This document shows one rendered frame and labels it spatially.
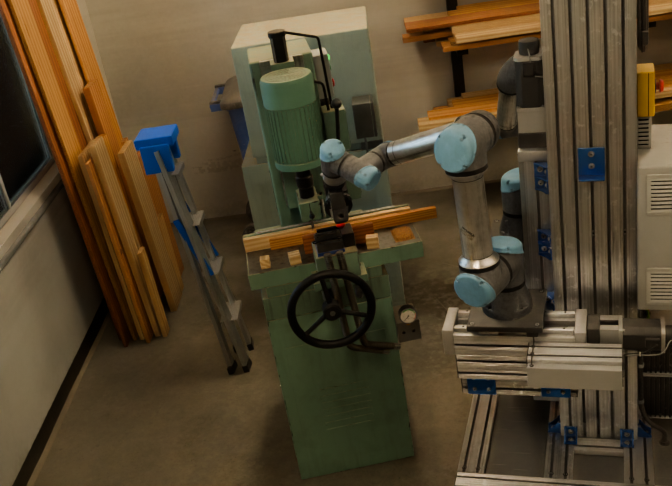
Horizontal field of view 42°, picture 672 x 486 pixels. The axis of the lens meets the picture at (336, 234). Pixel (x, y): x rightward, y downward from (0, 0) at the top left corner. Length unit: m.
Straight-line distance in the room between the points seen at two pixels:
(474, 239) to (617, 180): 0.48
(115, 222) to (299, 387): 1.49
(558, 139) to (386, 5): 2.75
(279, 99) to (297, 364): 0.95
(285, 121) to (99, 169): 1.54
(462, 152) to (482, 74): 3.10
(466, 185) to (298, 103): 0.71
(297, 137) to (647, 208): 1.10
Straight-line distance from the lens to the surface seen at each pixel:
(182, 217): 3.77
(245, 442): 3.71
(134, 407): 4.11
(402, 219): 3.12
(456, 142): 2.31
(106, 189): 4.24
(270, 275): 2.97
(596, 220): 2.72
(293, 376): 3.18
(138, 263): 4.42
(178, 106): 5.48
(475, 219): 2.42
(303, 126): 2.86
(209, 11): 5.29
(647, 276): 2.75
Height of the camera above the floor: 2.26
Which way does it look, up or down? 26 degrees down
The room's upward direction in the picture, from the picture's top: 10 degrees counter-clockwise
